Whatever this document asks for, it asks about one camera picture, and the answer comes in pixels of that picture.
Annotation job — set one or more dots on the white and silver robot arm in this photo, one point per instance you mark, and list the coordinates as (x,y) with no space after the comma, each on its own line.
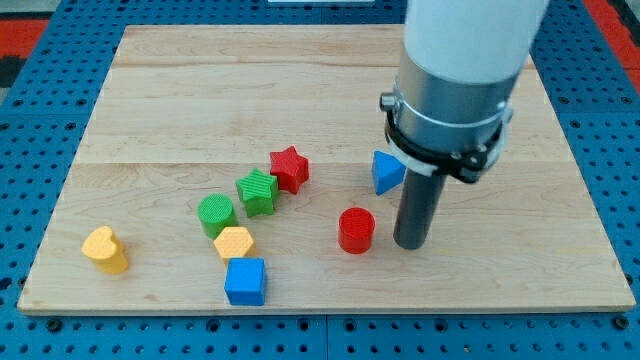
(448,112)

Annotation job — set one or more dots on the yellow hexagon block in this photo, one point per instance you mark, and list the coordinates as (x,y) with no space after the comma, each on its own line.
(234,242)

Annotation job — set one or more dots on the yellow heart block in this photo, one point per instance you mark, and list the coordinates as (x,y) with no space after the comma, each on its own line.
(105,251)

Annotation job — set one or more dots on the red star block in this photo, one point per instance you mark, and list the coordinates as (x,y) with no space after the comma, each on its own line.
(290,168)

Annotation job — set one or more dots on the red cylinder block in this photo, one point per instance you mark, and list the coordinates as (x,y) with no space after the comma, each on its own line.
(356,228)

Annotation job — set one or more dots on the green star block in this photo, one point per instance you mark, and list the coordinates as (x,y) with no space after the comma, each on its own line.
(258,192)

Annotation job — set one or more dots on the blue triangle block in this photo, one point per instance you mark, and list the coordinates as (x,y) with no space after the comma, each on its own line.
(387,172)

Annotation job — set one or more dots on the light wooden board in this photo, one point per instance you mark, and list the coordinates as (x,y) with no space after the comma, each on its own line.
(185,111)

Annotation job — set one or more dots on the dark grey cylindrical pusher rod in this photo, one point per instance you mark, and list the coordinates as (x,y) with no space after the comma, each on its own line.
(419,201)

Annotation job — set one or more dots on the green cylinder block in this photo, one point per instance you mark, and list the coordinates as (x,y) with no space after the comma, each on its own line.
(216,212)

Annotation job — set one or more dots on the blue cube block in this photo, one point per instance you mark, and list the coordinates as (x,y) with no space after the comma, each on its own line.
(245,283)

